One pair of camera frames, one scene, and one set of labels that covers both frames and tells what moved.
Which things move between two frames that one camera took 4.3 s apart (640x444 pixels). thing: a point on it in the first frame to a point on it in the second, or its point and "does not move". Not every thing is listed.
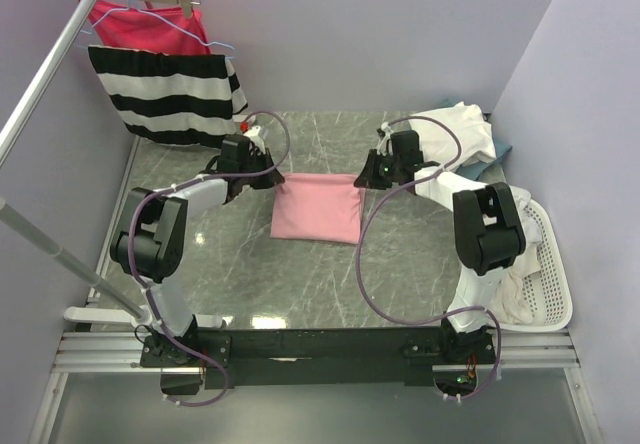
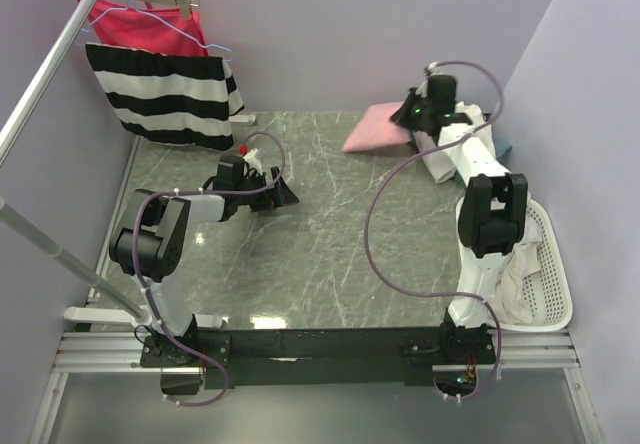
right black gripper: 369,178 to 402,116
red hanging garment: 164,30 does not move
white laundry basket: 548,292 does not move
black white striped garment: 168,98 does not move
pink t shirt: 317,207 to 378,129
